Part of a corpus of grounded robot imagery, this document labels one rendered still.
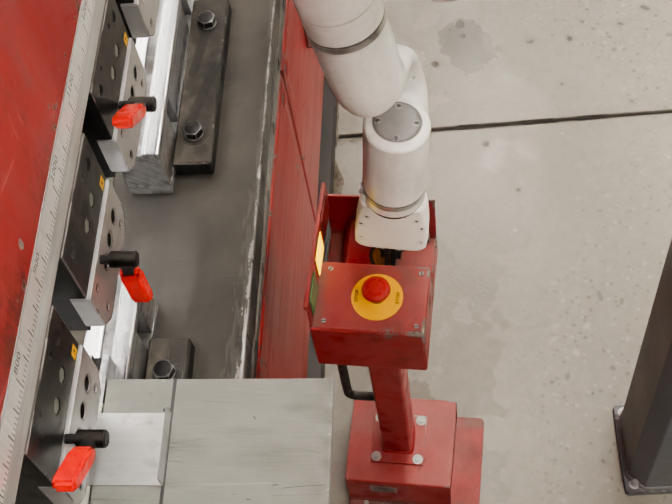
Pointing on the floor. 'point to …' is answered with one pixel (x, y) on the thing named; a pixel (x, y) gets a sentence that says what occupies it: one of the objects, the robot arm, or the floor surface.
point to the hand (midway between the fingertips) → (391, 250)
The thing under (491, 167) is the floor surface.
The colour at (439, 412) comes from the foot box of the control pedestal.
